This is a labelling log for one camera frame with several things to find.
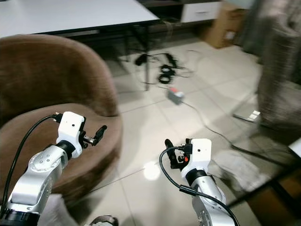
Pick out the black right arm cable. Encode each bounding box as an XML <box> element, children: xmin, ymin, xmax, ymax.
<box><xmin>159</xmin><ymin>146</ymin><xmax>240</xmax><ymax>226</ymax></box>

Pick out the grey power strip red switch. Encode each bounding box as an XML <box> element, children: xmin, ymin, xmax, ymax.
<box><xmin>166</xmin><ymin>87</ymin><xmax>186</xmax><ymax>105</ymax></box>

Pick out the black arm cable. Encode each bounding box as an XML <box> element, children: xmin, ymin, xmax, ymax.
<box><xmin>159</xmin><ymin>146</ymin><xmax>240</xmax><ymax>226</ymax></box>
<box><xmin>1</xmin><ymin>113</ymin><xmax>64</xmax><ymax>222</ymax></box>

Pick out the black power adapter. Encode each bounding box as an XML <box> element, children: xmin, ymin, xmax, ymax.
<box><xmin>134</xmin><ymin>53</ymin><xmax>149</xmax><ymax>67</ymax></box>

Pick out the glass table with dark frame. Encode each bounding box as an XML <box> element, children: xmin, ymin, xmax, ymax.
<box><xmin>230</xmin><ymin>137</ymin><xmax>301</xmax><ymax>226</ymax></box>

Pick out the grey patterned curtain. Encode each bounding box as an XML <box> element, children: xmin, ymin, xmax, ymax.
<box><xmin>239</xmin><ymin>0</ymin><xmax>301</xmax><ymax>130</ymax></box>

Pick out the black coiled cable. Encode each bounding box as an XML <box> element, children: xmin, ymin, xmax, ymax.
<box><xmin>158</xmin><ymin>65</ymin><xmax>177</xmax><ymax>86</ymax></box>

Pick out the grey robot foot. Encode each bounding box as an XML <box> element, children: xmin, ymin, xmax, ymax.
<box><xmin>89</xmin><ymin>215</ymin><xmax>119</xmax><ymax>226</ymax></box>

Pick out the flat grey floor scale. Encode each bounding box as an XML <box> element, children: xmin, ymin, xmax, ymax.
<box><xmin>232</xmin><ymin>108</ymin><xmax>262</xmax><ymax>124</ymax></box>

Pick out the brown cardboard box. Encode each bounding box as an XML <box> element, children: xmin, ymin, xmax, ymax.
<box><xmin>199</xmin><ymin>3</ymin><xmax>248</xmax><ymax>49</ymax></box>

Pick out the brown round fabric sofa chair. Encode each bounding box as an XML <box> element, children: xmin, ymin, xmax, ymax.
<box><xmin>0</xmin><ymin>34</ymin><xmax>123</xmax><ymax>204</ymax></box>

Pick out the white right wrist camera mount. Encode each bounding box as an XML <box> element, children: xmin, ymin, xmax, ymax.
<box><xmin>185</xmin><ymin>138</ymin><xmax>213</xmax><ymax>178</ymax></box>

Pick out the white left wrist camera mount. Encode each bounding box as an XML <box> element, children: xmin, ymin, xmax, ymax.
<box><xmin>57</xmin><ymin>111</ymin><xmax>87</xmax><ymax>159</ymax></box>

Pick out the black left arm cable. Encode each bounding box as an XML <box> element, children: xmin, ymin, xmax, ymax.
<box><xmin>1</xmin><ymin>113</ymin><xmax>64</xmax><ymax>222</ymax></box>

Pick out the grey power strip cord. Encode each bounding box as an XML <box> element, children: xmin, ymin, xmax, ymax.
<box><xmin>182</xmin><ymin>99</ymin><xmax>301</xmax><ymax>165</ymax></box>

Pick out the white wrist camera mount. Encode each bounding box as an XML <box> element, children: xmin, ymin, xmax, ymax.
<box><xmin>185</xmin><ymin>138</ymin><xmax>213</xmax><ymax>178</ymax></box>
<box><xmin>57</xmin><ymin>111</ymin><xmax>87</xmax><ymax>159</ymax></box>

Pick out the white drawer cabinet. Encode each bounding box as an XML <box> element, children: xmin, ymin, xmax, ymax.
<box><xmin>180</xmin><ymin>1</ymin><xmax>223</xmax><ymax>24</ymax></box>

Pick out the white table with black legs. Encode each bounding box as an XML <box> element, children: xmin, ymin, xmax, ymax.
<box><xmin>0</xmin><ymin>0</ymin><xmax>160</xmax><ymax>91</ymax></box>

